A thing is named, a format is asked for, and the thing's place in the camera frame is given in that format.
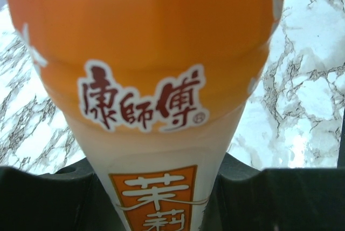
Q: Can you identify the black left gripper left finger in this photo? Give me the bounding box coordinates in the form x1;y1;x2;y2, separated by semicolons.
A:
1;158;116;231

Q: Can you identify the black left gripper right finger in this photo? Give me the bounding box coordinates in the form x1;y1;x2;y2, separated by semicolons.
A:
201;152;345;231

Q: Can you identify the orange drink bottle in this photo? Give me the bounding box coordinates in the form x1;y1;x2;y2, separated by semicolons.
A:
8;0;283;230

